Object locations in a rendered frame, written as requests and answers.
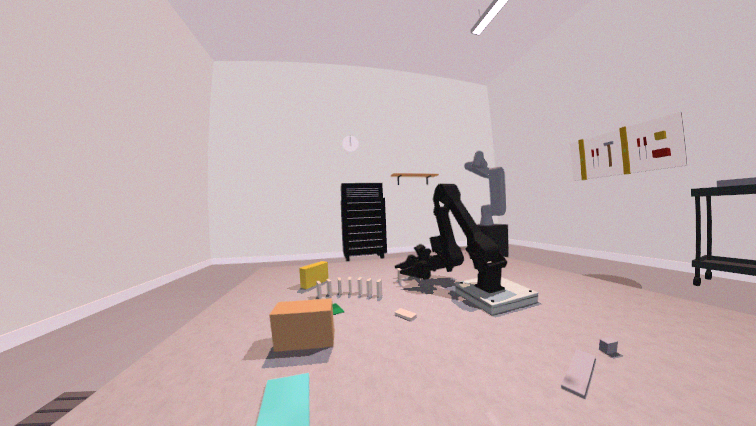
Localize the orange-brown box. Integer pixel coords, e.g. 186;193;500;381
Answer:
269;298;335;352

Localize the yellow rectangular block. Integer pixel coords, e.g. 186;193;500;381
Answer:
299;261;328;289

